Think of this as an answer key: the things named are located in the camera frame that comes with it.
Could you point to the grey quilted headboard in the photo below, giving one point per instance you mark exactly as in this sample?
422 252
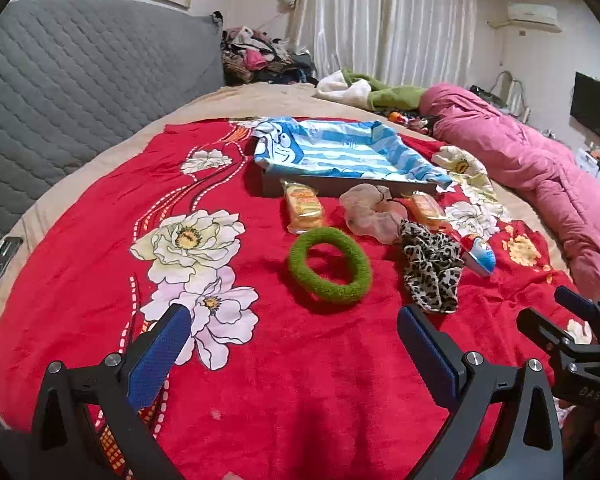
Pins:
80 85

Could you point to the beige bed sheet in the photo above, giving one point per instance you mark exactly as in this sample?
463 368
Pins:
180 110

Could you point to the green fuzzy scrunchie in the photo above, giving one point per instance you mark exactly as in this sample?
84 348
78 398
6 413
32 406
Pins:
300 260

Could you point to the blue striped cartoon cloth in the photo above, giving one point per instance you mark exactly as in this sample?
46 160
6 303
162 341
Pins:
340 155

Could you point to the yellow rice cracker packet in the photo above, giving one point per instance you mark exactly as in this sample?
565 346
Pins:
304 207

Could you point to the black television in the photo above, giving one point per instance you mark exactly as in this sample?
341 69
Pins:
597 107

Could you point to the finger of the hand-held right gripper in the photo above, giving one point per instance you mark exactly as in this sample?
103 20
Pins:
577 300
545 327

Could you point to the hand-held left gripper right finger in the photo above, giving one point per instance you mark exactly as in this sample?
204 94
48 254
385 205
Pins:
427 355

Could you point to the white curtain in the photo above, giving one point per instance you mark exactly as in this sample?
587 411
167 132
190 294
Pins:
390 20

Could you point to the small colourful toys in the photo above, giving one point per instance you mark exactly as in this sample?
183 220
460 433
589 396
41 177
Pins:
410 121

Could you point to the orange rice cracker packet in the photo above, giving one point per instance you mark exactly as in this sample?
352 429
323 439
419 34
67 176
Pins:
425 210

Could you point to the white air conditioner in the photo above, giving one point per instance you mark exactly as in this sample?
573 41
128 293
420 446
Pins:
532 15

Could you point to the metal chair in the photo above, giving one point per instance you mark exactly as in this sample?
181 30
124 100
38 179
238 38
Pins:
512 92

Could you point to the red blue toy figure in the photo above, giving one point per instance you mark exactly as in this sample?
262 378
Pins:
480 257

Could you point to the green and white garment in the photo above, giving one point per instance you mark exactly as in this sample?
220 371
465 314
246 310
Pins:
395 95

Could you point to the sheer beige scrunchie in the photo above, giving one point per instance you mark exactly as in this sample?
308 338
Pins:
365 220

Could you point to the leopard print scrunchie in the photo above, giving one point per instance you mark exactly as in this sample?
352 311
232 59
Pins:
430 270

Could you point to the pile of clothes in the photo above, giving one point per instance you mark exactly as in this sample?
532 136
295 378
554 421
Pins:
255 60

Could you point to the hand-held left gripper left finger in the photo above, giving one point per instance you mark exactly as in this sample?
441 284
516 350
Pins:
160 355

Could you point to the red floral blanket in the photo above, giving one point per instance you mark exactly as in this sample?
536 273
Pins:
280 360

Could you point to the pink quilt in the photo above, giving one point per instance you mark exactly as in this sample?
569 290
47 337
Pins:
530 160

